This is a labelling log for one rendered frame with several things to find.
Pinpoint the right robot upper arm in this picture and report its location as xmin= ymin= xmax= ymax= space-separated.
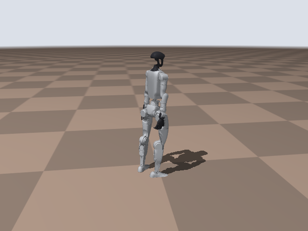
xmin=159 ymin=73 xmax=168 ymax=99

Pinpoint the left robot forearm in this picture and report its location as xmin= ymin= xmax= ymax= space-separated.
xmin=144 ymin=92 xmax=150 ymax=108

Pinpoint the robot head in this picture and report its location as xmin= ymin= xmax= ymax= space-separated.
xmin=150 ymin=51 xmax=165 ymax=71

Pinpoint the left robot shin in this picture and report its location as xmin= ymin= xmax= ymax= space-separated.
xmin=139 ymin=136 xmax=148 ymax=167

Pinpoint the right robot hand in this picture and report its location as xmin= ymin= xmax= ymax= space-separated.
xmin=154 ymin=113 xmax=165 ymax=130

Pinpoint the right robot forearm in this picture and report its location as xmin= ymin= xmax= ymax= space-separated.
xmin=160 ymin=93 xmax=168 ymax=117

